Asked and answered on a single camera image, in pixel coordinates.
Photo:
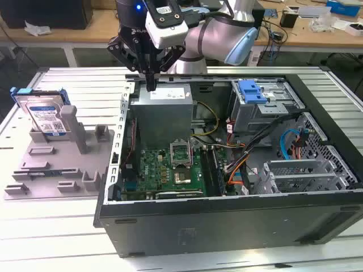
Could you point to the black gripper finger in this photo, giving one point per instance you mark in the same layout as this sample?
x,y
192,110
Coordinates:
x,y
173,58
122,52

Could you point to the hard disk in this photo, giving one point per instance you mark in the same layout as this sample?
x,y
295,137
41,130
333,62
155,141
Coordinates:
x,y
42,113

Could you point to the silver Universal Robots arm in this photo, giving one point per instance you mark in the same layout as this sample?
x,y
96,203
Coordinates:
x,y
210,37

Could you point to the metal disk bay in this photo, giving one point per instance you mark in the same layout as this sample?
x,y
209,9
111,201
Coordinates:
x,y
295,181

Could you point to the wooden workbench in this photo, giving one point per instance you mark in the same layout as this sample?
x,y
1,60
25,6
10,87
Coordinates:
x,y
99,31

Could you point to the grey power supply unit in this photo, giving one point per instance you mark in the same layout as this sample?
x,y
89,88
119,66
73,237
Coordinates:
x,y
161,119

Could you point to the blue plastic drive carrier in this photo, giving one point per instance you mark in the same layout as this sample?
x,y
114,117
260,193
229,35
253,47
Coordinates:
x,y
251,93

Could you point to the crumpled white wrapping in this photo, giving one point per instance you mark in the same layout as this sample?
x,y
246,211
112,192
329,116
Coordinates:
x,y
37,29

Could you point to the large black box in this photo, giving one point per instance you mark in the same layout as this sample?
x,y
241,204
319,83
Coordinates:
x,y
42,14

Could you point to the black computer tower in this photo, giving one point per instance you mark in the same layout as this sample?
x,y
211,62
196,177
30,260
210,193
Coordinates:
x,y
259,20

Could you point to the black case fan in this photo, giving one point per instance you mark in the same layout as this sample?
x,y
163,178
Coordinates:
x,y
133,147

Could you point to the metal drive cage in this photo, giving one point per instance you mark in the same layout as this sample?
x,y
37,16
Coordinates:
x,y
255,119

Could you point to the green motherboard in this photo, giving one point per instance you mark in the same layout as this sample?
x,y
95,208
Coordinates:
x,y
153,170

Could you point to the black RAM slot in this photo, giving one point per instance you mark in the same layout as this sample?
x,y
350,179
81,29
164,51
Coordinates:
x,y
220,170
206,170
215,170
211,170

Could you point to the CPU socket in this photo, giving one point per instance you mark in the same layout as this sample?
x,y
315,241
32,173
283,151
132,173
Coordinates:
x,y
183,177

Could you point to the grey parts rack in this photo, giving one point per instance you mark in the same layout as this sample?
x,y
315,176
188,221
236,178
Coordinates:
x,y
65,158

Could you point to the small black box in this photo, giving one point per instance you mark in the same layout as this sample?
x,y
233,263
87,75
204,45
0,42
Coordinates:
x,y
289,20

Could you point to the blue VGA port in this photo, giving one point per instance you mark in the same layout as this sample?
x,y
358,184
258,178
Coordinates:
x,y
131,186

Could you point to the black graphics card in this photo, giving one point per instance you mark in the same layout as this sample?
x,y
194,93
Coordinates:
x,y
178,194

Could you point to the RAM stick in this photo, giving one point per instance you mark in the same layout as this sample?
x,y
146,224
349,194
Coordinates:
x,y
42,173

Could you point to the white card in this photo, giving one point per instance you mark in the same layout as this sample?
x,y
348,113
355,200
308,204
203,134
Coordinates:
x,y
312,12

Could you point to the clear plastic bag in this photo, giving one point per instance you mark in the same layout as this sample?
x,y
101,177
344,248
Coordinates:
x,y
323,22

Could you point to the black open PC case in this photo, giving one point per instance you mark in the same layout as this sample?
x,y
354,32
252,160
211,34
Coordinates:
x,y
198,226

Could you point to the blue cardboard box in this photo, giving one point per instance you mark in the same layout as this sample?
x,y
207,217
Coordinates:
x,y
343,8

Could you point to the white box with black inset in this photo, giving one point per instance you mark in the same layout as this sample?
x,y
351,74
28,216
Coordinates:
x,y
354,28

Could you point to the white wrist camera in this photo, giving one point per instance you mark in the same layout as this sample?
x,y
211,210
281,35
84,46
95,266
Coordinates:
x,y
170,31

